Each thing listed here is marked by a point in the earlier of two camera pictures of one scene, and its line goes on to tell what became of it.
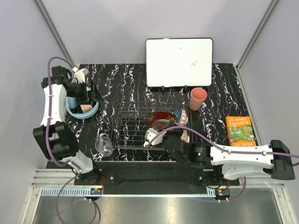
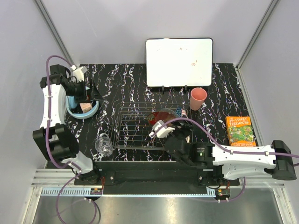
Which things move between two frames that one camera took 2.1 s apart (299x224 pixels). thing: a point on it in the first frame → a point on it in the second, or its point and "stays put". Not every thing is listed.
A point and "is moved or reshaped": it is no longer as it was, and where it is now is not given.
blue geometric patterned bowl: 178,113 stays put
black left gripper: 83,99 stays put
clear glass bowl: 159,124 is moved or reshaped
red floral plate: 160,115 stays put
